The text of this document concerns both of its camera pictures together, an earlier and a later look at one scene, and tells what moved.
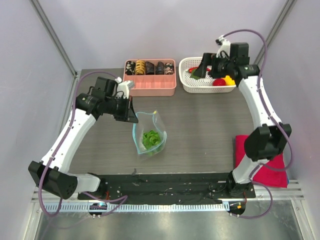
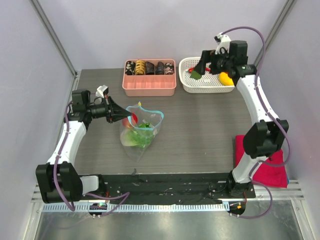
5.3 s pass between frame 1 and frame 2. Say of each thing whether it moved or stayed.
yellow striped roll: stayed
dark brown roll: stayed
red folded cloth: stayed
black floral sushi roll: stayed
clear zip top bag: moved
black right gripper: stayed
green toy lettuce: moved
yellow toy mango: stayed
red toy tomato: moved
